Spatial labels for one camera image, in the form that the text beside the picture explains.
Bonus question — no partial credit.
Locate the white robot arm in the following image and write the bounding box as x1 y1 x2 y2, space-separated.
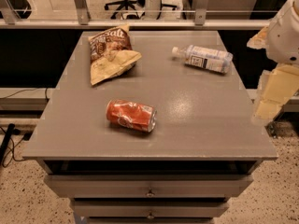
247 0 299 122

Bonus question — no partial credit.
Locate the red coke can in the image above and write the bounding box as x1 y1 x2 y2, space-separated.
106 99 156 133

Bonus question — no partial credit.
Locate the clear plastic water bottle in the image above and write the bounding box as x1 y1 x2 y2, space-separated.
172 45 233 74

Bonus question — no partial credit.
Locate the grey drawer cabinet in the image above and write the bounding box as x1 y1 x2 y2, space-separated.
23 31 277 224

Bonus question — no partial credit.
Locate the brown chip bag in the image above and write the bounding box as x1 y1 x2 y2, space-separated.
88 24 142 86

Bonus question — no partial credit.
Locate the black office chair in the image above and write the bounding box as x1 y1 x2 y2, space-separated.
104 0 141 21

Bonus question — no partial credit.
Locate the upper grey drawer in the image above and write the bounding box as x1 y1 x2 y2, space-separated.
44 175 253 198

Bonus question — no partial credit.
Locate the grey drawer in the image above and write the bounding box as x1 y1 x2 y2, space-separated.
71 200 229 219
44 175 253 198

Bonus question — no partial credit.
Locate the lower grey drawer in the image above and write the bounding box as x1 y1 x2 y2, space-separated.
71 200 229 219

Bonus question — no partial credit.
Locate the metal window rail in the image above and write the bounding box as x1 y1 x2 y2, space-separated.
0 20 270 30

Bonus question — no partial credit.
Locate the black floor cable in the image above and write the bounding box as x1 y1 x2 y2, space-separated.
0 123 32 169

